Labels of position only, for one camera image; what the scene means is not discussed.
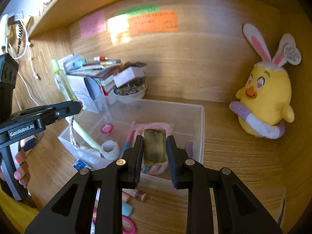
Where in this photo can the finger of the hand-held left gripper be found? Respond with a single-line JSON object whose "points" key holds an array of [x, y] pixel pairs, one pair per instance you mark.
{"points": [[68, 108]]}

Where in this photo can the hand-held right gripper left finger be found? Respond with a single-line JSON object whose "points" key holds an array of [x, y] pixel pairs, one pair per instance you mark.
{"points": [[136, 160]]}

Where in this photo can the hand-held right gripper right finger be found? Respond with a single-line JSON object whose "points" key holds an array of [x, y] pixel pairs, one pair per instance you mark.
{"points": [[173, 165]]}

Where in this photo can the olive rectangular block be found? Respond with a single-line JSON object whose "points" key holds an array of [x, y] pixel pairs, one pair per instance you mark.
{"points": [[154, 146]]}

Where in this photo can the pink toothbrush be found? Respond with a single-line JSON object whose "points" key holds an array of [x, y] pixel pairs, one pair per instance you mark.
{"points": [[130, 136]]}

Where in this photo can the white tape roll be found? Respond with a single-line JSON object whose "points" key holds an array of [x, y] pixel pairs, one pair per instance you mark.
{"points": [[110, 151]]}

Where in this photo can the pale green stick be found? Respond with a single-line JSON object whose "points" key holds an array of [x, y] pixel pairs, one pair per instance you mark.
{"points": [[86, 134]]}

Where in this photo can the clear plastic storage box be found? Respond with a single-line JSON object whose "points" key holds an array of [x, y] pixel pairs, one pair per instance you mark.
{"points": [[185, 126]]}

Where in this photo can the person's left hand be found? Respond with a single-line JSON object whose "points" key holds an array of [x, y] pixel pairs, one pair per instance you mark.
{"points": [[23, 168]]}

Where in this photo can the white printed carton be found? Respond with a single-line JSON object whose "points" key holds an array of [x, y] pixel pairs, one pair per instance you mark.
{"points": [[78, 87]]}

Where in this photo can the yellow liquid bottle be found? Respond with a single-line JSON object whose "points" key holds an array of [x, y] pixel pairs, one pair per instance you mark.
{"points": [[62, 80]]}

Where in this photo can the pink lip balm tube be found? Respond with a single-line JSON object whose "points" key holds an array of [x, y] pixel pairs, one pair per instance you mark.
{"points": [[136, 195]]}

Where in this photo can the light blue eraser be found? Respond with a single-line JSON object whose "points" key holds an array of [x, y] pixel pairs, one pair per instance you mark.
{"points": [[126, 209]]}

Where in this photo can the stack of books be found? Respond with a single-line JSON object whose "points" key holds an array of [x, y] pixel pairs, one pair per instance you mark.
{"points": [[104, 74]]}

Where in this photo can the blue barcode card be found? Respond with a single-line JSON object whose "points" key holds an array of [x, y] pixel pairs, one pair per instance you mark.
{"points": [[81, 165]]}

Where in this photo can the red and white marker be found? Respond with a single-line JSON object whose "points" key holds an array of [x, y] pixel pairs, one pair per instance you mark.
{"points": [[104, 58]]}

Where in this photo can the white bowl of beads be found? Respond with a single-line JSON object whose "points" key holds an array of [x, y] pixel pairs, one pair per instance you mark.
{"points": [[129, 91]]}

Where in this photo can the pink scissors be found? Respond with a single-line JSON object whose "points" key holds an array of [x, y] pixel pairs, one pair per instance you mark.
{"points": [[128, 224]]}

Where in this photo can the small white box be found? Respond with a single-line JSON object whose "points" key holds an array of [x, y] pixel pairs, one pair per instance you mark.
{"points": [[129, 75]]}

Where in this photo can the yellow clothing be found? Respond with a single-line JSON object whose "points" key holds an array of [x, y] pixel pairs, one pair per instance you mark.
{"points": [[14, 214]]}

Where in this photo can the pink sticky note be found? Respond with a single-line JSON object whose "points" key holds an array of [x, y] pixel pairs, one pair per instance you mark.
{"points": [[92, 24]]}

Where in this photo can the white fluffy cloth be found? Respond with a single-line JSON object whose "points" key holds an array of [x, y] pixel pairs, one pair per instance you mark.
{"points": [[3, 34]]}

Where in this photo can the wooden shelf board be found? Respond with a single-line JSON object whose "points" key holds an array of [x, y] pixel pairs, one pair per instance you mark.
{"points": [[73, 2]]}

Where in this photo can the yellow chick plush toy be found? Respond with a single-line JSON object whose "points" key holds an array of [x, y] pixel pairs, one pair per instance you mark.
{"points": [[265, 102]]}

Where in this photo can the orange sticky note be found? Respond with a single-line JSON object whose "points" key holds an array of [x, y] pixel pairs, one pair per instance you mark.
{"points": [[146, 23]]}

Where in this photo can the green sticky note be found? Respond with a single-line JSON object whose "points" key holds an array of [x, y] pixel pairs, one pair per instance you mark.
{"points": [[139, 9]]}

